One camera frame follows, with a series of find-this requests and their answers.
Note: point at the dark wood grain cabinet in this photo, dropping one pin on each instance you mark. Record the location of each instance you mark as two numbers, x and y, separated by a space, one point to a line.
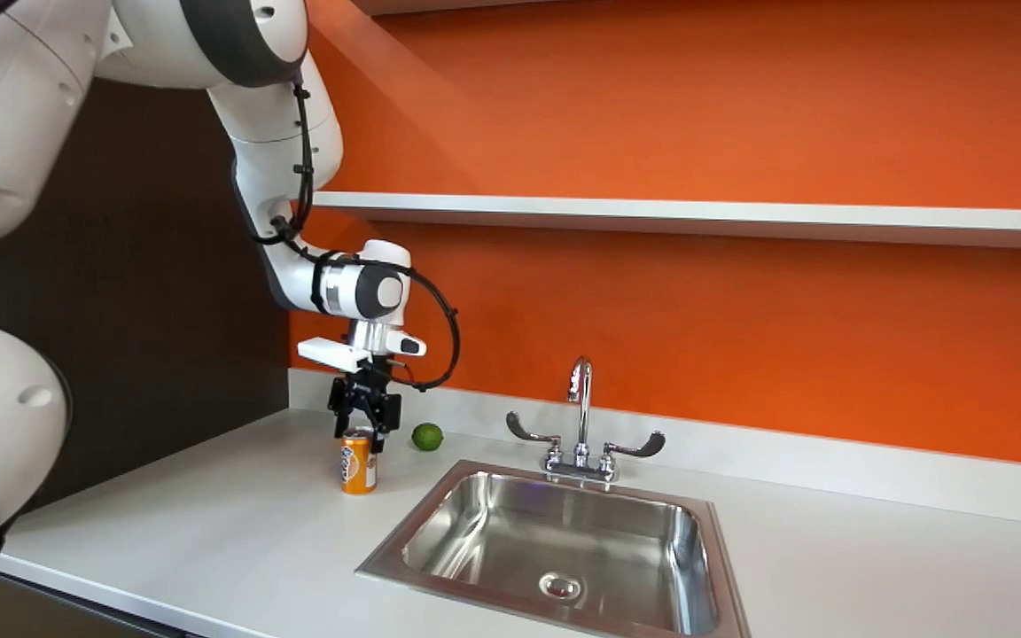
156 296

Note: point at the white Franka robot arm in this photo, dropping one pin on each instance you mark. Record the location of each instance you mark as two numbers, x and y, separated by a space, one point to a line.
14 118

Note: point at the long white wall shelf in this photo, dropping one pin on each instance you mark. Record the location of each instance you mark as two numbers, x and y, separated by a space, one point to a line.
699 219

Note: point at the stainless steel sink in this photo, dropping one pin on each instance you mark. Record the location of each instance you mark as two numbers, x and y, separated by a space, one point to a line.
559 551

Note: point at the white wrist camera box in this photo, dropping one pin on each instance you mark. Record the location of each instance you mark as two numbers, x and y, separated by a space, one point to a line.
326 353

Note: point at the orange soda can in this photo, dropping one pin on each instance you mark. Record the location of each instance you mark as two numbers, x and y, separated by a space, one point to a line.
359 469

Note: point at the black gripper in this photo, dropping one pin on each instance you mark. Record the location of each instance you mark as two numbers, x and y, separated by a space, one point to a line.
366 388

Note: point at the green lime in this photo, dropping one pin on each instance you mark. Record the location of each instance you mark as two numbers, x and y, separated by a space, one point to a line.
426 437

